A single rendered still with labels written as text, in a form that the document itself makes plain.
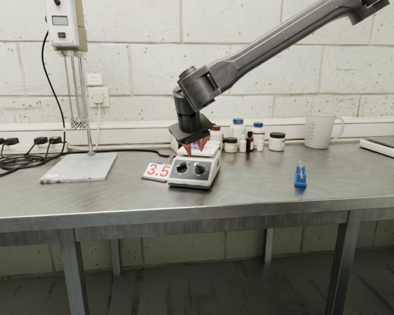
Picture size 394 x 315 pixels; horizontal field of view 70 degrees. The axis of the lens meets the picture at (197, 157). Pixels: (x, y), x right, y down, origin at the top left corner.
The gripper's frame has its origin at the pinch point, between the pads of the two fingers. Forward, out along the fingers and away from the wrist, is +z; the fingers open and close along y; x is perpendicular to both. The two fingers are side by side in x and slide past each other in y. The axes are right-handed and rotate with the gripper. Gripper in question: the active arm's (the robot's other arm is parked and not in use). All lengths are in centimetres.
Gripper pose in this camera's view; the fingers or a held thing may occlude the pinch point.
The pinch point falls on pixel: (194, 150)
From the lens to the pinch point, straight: 78.8
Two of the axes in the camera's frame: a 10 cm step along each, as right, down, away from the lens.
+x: 4.6, 5.9, -6.6
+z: 1.1, 7.0, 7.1
